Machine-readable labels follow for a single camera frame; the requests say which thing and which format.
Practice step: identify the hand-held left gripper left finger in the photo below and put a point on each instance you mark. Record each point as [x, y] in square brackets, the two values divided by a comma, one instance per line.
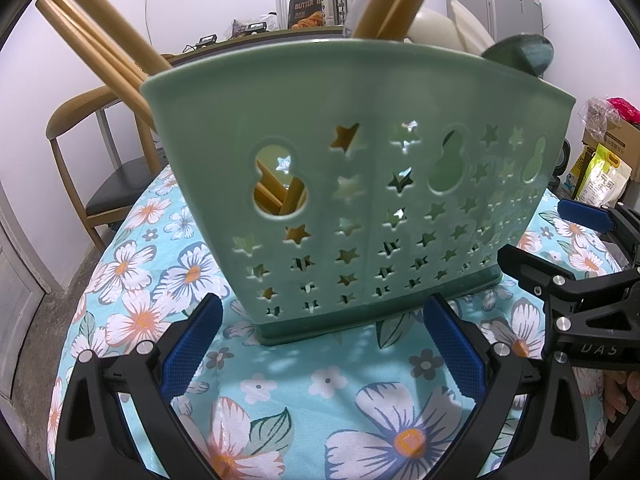
[192, 345]

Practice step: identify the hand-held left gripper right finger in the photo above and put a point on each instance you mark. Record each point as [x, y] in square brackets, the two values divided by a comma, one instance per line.
[455, 345]

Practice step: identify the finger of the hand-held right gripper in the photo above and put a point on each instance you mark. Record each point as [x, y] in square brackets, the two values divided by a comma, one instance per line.
[530, 266]
[585, 212]

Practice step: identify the white scalloped rice paddle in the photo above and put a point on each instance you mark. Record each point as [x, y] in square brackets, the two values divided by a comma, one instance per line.
[472, 22]

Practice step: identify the white plastic spoon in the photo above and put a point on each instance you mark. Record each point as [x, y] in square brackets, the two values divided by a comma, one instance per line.
[435, 27]

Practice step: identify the green utensil holder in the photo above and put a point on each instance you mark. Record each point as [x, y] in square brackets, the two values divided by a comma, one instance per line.
[325, 110]

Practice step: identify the wooden chopsticks bundle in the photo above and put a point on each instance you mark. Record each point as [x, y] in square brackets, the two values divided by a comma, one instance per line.
[100, 67]

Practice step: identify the person's right hand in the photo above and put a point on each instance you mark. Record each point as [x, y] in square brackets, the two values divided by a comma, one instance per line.
[620, 395]

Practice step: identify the yellow green rice bag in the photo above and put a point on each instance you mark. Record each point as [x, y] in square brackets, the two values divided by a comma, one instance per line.
[607, 175]

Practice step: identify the pink plastic bag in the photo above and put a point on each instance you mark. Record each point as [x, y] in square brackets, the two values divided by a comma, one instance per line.
[625, 109]

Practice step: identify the blue floral tablecloth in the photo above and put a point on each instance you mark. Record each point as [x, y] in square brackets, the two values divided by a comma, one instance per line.
[325, 385]

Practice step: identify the white door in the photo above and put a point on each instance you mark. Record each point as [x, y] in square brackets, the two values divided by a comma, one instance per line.
[20, 285]

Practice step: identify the wooden chair black seat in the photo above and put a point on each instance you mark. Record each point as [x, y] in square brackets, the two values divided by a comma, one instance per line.
[75, 110]

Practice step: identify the small black device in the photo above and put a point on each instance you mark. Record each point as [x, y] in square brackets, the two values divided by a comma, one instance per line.
[207, 40]
[252, 28]

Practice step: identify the grey desk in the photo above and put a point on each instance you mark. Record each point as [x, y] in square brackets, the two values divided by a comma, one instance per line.
[280, 34]

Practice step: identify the metal canister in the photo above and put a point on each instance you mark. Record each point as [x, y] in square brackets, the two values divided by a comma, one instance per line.
[335, 5]

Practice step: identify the brown snack bag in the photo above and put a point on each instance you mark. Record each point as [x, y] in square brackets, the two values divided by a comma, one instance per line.
[305, 10]

